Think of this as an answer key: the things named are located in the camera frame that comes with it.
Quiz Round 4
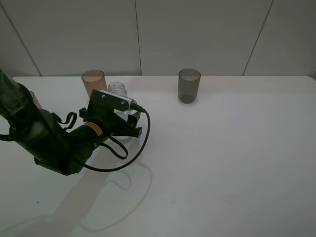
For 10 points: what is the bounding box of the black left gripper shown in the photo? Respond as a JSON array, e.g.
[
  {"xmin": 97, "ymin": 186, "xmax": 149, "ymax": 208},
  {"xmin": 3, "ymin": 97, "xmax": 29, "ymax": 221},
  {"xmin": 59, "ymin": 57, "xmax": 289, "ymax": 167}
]
[{"xmin": 79, "ymin": 90, "xmax": 142, "ymax": 137}]

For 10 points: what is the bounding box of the clear plastic bottle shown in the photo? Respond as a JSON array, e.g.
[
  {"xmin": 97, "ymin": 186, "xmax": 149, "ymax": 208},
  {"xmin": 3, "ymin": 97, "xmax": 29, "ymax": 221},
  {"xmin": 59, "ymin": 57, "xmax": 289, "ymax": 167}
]
[{"xmin": 107, "ymin": 81, "xmax": 137, "ymax": 143}]

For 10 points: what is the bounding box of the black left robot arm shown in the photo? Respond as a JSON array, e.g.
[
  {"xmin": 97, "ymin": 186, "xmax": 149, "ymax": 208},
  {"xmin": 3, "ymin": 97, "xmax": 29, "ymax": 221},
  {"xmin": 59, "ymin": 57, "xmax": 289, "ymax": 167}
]
[{"xmin": 0, "ymin": 73, "xmax": 145, "ymax": 175}]

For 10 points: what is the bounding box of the orange translucent cup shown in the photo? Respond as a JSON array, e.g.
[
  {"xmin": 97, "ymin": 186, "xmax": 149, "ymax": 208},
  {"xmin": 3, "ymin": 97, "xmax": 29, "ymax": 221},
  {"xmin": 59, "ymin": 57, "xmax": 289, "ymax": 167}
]
[{"xmin": 81, "ymin": 70, "xmax": 108, "ymax": 98}]

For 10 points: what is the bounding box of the grey translucent cup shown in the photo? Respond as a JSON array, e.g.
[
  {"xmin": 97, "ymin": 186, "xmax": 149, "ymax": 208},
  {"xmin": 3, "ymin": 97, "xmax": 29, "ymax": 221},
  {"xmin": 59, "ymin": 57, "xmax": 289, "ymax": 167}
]
[{"xmin": 178, "ymin": 69, "xmax": 201, "ymax": 104}]

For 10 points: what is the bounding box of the pink translucent cup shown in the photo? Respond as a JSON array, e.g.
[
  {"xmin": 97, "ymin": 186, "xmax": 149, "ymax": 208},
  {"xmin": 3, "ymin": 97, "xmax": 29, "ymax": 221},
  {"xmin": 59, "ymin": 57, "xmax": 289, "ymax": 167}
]
[{"xmin": 29, "ymin": 91, "xmax": 42, "ymax": 109}]

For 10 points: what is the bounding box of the black camera cable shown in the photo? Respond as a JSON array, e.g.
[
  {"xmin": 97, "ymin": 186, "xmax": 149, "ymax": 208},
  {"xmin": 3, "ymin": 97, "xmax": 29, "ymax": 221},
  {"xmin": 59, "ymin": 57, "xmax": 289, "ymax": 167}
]
[{"xmin": 0, "ymin": 103, "xmax": 151, "ymax": 172}]

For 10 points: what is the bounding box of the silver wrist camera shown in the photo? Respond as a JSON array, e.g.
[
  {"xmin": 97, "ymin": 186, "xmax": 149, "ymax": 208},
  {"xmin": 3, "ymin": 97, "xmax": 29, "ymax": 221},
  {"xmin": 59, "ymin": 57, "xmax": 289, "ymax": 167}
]
[{"xmin": 100, "ymin": 90, "xmax": 137, "ymax": 112}]

